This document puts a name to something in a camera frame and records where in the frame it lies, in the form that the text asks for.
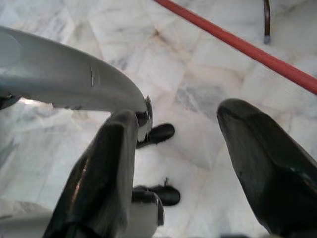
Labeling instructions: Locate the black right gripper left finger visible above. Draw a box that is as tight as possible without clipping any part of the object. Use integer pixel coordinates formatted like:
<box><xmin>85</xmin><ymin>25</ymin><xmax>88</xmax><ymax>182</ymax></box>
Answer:
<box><xmin>43</xmin><ymin>109</ymin><xmax>139</xmax><ymax>238</ymax></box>

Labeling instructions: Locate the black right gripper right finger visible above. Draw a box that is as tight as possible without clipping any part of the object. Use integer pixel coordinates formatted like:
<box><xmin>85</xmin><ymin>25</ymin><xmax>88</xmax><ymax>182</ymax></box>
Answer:
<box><xmin>216</xmin><ymin>98</ymin><xmax>317</xmax><ymax>237</ymax></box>

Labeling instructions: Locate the black robot left foot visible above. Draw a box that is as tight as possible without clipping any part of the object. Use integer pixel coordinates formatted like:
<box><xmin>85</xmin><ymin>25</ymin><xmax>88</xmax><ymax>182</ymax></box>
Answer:
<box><xmin>135</xmin><ymin>123</ymin><xmax>176</xmax><ymax>150</ymax></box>

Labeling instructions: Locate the grey robot left leg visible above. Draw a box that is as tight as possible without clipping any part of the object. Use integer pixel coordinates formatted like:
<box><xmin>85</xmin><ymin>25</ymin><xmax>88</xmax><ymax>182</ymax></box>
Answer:
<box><xmin>0</xmin><ymin>25</ymin><xmax>152</xmax><ymax>142</ymax></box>

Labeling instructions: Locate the red pole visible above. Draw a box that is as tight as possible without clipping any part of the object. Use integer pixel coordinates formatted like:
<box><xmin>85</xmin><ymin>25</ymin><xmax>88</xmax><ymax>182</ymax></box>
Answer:
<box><xmin>153</xmin><ymin>0</ymin><xmax>317</xmax><ymax>96</ymax></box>

